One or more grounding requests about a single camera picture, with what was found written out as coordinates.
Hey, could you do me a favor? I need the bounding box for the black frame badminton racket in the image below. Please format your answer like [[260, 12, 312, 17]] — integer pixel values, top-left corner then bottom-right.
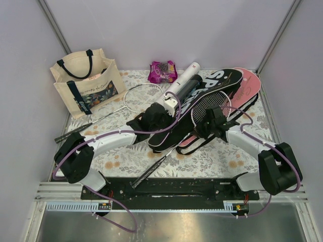
[[55, 83, 163, 144]]

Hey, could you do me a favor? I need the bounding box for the white frame racket black handle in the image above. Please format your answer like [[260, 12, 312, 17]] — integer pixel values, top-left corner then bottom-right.
[[130, 91, 231, 189]]

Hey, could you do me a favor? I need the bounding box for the white shuttlecock tube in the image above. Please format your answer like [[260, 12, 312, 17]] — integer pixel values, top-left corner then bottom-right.
[[155, 62, 200, 105]]

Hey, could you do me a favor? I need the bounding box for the black racket cover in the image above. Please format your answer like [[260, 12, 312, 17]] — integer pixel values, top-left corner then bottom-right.
[[147, 68, 259, 155]]

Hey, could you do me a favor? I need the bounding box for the pink racket cover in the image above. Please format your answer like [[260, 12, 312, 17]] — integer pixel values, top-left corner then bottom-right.
[[177, 68, 261, 150]]

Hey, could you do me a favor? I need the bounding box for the black shuttlecock tube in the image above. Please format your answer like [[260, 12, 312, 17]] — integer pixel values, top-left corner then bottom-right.
[[176, 74, 202, 103]]

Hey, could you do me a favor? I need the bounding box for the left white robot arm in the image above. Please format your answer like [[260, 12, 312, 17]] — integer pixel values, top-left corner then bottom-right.
[[52, 96, 182, 199]]

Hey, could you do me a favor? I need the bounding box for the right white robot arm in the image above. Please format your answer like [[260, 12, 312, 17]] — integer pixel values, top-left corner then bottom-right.
[[191, 106, 302, 200]]

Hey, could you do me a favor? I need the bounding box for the floral patterned table mat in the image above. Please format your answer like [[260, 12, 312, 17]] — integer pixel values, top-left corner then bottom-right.
[[57, 69, 283, 178]]

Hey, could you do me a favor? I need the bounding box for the purple snack packet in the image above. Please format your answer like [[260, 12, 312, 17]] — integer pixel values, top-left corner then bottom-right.
[[147, 60, 178, 84]]

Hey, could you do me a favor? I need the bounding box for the beige canvas tote bag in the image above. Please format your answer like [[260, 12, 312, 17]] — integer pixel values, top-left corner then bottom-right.
[[50, 48, 127, 119]]

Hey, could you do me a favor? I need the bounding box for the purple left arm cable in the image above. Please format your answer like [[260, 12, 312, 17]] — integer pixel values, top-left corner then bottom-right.
[[52, 92, 181, 232]]

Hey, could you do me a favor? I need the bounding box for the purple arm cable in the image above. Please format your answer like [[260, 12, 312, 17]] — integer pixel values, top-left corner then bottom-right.
[[221, 105, 303, 220], [52, 92, 181, 232]]

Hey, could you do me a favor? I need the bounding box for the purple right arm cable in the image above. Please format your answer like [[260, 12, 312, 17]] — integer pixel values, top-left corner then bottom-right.
[[221, 105, 303, 220]]

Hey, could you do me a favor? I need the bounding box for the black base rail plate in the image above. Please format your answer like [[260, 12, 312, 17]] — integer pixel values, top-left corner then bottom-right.
[[80, 172, 260, 211]]

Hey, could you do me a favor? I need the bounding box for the white cable duct strip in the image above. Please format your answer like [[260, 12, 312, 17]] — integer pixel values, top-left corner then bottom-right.
[[46, 202, 241, 215]]

